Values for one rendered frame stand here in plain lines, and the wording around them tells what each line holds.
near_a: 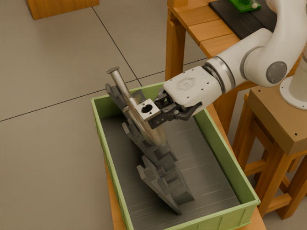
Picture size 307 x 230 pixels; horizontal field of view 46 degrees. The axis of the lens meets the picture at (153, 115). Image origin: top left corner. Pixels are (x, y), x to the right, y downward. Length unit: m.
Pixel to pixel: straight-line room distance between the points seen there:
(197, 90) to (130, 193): 0.64
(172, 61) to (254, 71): 1.60
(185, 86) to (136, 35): 2.62
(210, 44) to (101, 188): 1.11
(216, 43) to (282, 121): 0.59
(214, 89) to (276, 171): 0.94
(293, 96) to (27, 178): 1.68
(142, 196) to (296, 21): 0.80
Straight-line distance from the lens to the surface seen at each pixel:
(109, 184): 1.40
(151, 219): 1.26
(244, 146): 1.87
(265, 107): 1.50
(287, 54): 0.76
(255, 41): 0.82
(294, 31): 0.77
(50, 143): 2.59
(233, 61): 0.79
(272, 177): 1.70
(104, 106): 1.49
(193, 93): 0.76
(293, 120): 1.49
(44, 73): 3.11
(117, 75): 1.22
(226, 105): 1.85
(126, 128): 1.10
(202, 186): 1.33
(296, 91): 1.54
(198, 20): 2.01
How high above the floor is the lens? 1.99
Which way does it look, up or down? 48 degrees down
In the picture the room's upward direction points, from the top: straight up
